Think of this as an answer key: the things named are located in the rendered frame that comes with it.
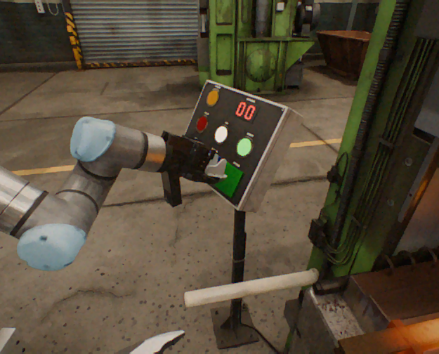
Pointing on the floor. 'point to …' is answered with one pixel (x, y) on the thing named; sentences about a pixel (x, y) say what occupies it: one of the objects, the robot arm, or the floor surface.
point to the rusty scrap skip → (344, 51)
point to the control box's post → (237, 258)
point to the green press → (256, 43)
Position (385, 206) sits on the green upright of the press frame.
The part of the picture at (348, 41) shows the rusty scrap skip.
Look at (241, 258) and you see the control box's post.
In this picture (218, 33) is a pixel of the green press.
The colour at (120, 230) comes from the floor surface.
